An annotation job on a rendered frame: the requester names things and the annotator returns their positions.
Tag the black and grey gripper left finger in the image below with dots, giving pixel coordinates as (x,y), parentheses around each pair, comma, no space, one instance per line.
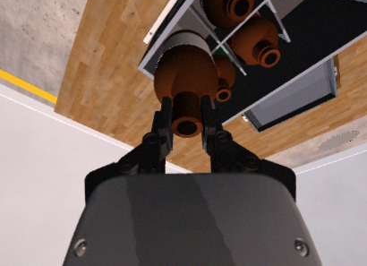
(149,157)

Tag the brown glass bottle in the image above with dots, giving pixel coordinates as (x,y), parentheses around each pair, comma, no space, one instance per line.
(226,14)
(226,74)
(185,72)
(255,42)

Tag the grey shallow tray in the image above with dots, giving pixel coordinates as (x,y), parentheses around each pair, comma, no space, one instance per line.
(311,90)

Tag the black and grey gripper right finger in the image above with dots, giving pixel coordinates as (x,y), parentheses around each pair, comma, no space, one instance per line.
(227,155)

